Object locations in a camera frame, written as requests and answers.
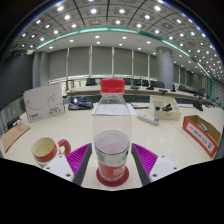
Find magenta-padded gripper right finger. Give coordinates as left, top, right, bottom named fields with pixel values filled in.
left=130, top=142, right=179, bottom=187

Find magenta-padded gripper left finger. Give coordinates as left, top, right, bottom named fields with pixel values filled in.
left=42, top=142, right=94, bottom=187

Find clear red-capped water bottle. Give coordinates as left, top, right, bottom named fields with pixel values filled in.
left=92, top=78, right=134, bottom=183

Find red flower-print mug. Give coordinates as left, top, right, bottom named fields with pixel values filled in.
left=30, top=136, right=72, bottom=168

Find white power strip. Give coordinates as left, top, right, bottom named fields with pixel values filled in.
left=136, top=112, right=161, bottom=127

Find open red-labelled cardboard box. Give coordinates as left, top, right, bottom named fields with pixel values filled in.
left=182, top=114, right=223, bottom=159

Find open white box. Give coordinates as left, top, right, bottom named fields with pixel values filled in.
left=151, top=95, right=182, bottom=121

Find white paper sheet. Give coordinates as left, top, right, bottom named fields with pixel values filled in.
left=91, top=101, right=138, bottom=117

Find white cardboard box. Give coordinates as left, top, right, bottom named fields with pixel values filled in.
left=22, top=83, right=67, bottom=124

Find black folder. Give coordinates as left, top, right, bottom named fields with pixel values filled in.
left=67, top=96, right=94, bottom=111

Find long curved conference desk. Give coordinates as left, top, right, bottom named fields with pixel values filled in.
left=64, top=84, right=215, bottom=105

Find black office chairs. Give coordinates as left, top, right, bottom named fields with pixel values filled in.
left=84, top=77, right=208, bottom=102

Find grey round column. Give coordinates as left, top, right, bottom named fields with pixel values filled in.
left=155, top=46, right=175, bottom=90

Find ceiling lights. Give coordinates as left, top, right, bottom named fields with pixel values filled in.
left=9, top=0, right=224, bottom=78

